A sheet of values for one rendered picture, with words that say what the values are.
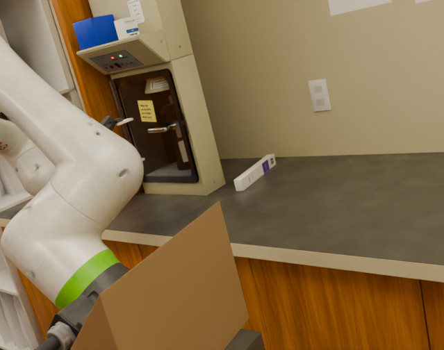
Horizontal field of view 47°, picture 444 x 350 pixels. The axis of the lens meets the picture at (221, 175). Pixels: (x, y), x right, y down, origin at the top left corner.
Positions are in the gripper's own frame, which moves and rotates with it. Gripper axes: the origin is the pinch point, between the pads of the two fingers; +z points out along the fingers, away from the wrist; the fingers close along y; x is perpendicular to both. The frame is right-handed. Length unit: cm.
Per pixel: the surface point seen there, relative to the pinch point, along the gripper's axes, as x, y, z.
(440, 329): -94, -44, -11
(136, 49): -5.5, 27.3, 6.7
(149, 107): 4.2, 7.8, 13.9
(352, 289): -75, -37, -11
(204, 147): -10.5, -9.7, 20.3
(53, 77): 122, 25, 57
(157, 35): -10.9, 29.8, 11.9
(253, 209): -36.8, -25.9, 6.3
